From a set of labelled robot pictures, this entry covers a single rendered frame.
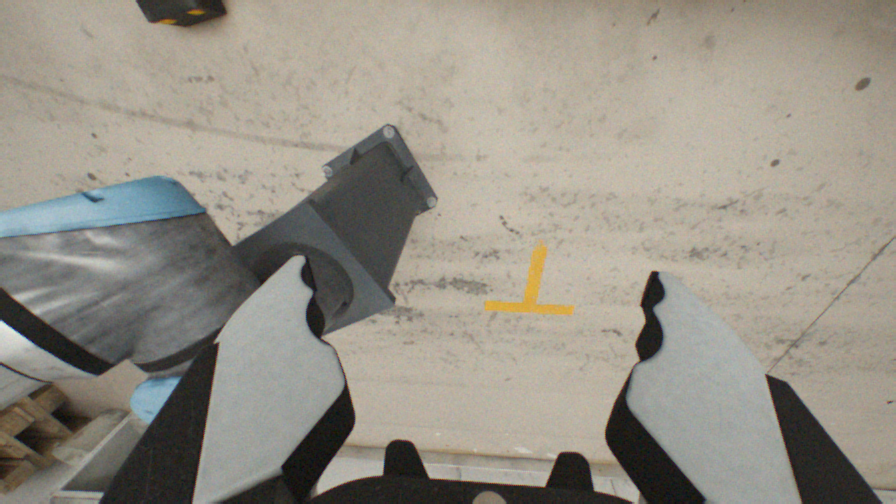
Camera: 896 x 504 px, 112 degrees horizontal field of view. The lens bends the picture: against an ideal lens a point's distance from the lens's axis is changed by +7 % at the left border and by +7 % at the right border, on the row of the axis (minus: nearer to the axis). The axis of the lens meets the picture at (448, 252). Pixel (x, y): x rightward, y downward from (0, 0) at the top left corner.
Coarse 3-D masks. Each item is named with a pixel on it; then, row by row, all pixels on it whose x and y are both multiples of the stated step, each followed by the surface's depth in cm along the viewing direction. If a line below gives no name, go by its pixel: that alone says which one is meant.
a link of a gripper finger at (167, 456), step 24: (216, 360) 7; (192, 384) 7; (168, 408) 6; (192, 408) 6; (144, 432) 6; (168, 432) 6; (192, 432) 6; (144, 456) 5; (168, 456) 5; (192, 456) 5; (120, 480) 5; (144, 480) 5; (168, 480) 5; (192, 480) 5
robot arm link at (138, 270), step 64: (128, 192) 28; (0, 256) 25; (64, 256) 26; (128, 256) 28; (192, 256) 32; (0, 320) 23; (64, 320) 25; (128, 320) 28; (192, 320) 32; (0, 384) 25
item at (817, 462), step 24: (768, 384) 7; (792, 408) 6; (792, 432) 6; (816, 432) 6; (792, 456) 5; (816, 456) 6; (840, 456) 6; (816, 480) 5; (840, 480) 5; (864, 480) 5
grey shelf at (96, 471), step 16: (128, 416) 186; (112, 432) 178; (128, 432) 188; (96, 448) 171; (112, 448) 180; (128, 448) 188; (80, 464) 165; (96, 464) 173; (112, 464) 180; (64, 480) 158; (80, 480) 166; (96, 480) 173; (48, 496) 153; (64, 496) 153; (80, 496) 153; (96, 496) 153
